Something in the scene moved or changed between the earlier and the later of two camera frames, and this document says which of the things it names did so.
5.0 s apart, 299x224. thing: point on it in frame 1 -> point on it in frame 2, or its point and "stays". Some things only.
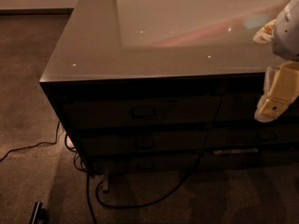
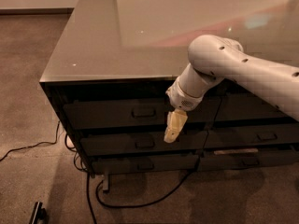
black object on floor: [39, 215] stays
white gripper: [287, 32] -> [182, 99]
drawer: [257, 137] stays
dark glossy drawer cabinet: [167, 80] stays
